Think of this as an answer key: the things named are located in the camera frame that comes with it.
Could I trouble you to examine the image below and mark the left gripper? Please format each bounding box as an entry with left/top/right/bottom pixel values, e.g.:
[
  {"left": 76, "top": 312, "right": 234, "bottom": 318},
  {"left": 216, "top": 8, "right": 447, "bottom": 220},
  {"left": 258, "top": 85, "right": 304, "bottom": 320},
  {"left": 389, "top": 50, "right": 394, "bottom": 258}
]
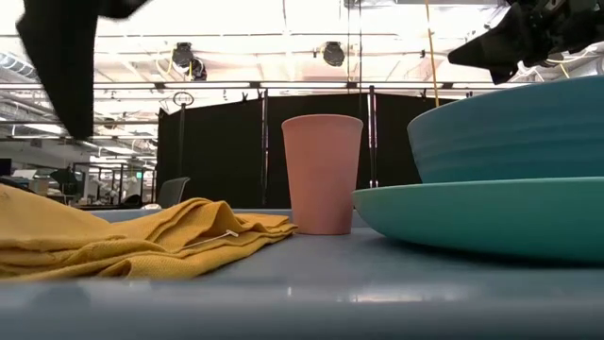
[{"left": 16, "top": 0, "right": 152, "bottom": 142}]

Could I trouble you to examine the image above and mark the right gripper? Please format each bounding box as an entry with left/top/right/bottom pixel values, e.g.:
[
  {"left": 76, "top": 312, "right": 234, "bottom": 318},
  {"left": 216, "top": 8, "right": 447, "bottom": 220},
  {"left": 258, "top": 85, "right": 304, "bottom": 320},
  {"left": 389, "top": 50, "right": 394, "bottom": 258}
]
[{"left": 446, "top": 0, "right": 604, "bottom": 86}]

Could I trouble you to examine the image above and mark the blue bowl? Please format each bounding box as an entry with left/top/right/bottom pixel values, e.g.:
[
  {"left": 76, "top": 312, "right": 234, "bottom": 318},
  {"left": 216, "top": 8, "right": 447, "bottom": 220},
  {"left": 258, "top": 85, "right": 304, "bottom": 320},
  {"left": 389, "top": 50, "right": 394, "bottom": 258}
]
[{"left": 407, "top": 75, "right": 604, "bottom": 184}]

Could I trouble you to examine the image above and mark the teal plate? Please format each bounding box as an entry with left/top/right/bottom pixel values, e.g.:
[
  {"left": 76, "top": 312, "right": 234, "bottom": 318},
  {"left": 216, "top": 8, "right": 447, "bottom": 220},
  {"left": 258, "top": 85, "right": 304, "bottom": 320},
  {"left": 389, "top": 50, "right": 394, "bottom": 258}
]
[{"left": 352, "top": 177, "right": 604, "bottom": 264}]

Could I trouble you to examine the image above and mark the yellow cloth napkin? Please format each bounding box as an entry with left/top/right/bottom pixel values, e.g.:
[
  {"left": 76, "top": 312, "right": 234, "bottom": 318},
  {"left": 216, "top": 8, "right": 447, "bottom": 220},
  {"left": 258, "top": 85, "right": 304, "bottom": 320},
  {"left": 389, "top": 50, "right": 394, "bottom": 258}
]
[{"left": 0, "top": 183, "right": 298, "bottom": 281}]

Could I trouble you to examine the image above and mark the pink plastic cup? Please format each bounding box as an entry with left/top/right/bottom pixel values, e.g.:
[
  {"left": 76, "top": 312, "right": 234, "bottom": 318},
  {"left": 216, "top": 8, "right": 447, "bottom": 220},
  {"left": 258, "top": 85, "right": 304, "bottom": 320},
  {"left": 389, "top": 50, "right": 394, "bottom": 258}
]
[{"left": 281, "top": 113, "right": 364, "bottom": 236}]

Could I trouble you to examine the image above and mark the blue plastic tray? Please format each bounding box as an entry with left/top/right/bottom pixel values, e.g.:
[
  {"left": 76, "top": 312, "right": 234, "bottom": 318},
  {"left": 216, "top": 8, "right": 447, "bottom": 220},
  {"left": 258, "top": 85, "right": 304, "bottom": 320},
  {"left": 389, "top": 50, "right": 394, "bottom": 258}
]
[{"left": 0, "top": 208, "right": 604, "bottom": 340}]

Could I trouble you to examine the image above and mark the black ceiling-mounted device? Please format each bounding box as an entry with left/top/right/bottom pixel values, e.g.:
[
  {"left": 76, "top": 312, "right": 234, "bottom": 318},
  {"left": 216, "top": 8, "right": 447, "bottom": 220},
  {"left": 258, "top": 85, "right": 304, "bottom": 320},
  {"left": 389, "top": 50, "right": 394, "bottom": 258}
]
[
  {"left": 322, "top": 41, "right": 346, "bottom": 68},
  {"left": 171, "top": 42, "right": 209, "bottom": 81}
]

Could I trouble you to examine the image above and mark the black softbox on stand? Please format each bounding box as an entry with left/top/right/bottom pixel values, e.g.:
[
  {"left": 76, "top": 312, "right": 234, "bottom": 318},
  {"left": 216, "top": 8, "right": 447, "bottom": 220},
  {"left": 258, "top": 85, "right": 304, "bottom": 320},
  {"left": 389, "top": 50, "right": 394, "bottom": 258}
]
[{"left": 49, "top": 164, "right": 84, "bottom": 197}]

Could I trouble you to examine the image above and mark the office chair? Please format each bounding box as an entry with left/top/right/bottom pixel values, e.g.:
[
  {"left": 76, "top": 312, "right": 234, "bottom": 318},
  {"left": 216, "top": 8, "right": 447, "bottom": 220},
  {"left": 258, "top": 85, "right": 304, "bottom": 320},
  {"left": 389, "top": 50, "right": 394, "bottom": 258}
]
[{"left": 157, "top": 177, "right": 192, "bottom": 210}]

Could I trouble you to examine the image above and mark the black curtain partition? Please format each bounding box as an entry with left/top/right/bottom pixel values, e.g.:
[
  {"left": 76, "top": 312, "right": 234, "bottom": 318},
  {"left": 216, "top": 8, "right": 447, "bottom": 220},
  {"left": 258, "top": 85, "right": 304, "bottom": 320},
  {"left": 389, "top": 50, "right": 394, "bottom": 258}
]
[{"left": 157, "top": 93, "right": 457, "bottom": 210}]

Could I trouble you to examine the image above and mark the white plastic tag fastener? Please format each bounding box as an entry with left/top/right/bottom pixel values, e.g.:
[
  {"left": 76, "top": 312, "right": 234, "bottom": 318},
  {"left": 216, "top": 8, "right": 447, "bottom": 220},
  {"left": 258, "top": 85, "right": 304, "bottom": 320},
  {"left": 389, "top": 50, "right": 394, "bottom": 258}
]
[{"left": 181, "top": 229, "right": 240, "bottom": 249}]

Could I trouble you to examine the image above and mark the short yellow wire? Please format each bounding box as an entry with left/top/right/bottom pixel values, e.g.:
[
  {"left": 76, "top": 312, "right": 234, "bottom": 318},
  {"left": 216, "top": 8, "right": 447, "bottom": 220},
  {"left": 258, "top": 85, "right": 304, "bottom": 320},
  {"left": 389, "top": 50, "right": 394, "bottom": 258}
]
[{"left": 546, "top": 56, "right": 571, "bottom": 79}]

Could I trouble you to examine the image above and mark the hanging yellow cable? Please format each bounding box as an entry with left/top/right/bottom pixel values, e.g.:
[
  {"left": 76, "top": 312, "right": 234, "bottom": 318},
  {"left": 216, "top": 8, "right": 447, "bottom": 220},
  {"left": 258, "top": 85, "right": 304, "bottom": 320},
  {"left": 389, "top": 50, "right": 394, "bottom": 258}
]
[{"left": 424, "top": 0, "right": 441, "bottom": 108}]

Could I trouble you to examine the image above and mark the white wire bundle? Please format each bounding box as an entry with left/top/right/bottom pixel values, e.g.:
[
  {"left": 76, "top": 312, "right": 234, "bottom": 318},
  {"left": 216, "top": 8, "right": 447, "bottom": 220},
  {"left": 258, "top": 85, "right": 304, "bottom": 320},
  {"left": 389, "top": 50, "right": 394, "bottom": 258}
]
[{"left": 516, "top": 44, "right": 604, "bottom": 81}]

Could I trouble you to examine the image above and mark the ring on black pole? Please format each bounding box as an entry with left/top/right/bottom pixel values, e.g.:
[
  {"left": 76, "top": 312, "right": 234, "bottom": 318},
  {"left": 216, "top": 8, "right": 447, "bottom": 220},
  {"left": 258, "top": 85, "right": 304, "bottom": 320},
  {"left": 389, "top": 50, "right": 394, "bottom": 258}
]
[{"left": 172, "top": 91, "right": 195, "bottom": 179}]

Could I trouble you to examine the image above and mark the long horizontal ceiling rail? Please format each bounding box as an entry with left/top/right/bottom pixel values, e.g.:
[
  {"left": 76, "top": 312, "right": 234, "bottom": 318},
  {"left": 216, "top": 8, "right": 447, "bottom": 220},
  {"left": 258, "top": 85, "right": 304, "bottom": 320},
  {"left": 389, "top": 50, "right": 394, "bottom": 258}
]
[{"left": 0, "top": 80, "right": 529, "bottom": 91}]

